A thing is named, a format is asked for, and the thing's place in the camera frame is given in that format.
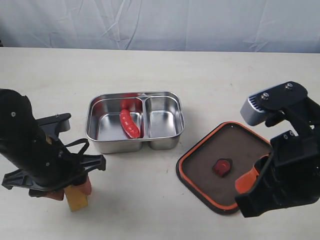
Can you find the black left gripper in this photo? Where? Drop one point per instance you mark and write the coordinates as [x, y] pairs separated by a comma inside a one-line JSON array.
[[47, 168]]

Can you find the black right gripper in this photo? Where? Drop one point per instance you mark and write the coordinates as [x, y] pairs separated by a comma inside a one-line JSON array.
[[289, 176]]

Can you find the yellow toy cheese wedge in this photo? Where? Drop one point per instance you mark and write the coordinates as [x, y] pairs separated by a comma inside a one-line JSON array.
[[76, 199]]

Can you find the dark transparent lunch box lid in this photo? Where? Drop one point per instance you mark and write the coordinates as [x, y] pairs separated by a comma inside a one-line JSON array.
[[212, 166]]

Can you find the red toy sausage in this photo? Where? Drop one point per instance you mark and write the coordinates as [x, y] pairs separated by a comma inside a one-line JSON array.
[[128, 124]]

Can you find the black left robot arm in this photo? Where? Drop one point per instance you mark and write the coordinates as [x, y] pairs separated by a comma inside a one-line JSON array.
[[18, 125]]

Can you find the steel two-compartment lunch box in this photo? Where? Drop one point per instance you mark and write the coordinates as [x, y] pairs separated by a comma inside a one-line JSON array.
[[157, 114]]

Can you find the blue-grey backdrop cloth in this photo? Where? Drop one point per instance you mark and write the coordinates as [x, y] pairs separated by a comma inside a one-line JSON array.
[[287, 26]]

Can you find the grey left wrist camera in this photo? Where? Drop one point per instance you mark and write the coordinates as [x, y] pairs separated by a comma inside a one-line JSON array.
[[59, 122]]

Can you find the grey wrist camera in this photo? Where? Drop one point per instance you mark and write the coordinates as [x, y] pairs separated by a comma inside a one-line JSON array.
[[59, 122], [261, 105]]

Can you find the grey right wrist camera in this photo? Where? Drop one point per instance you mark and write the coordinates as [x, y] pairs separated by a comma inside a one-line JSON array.
[[261, 105]]

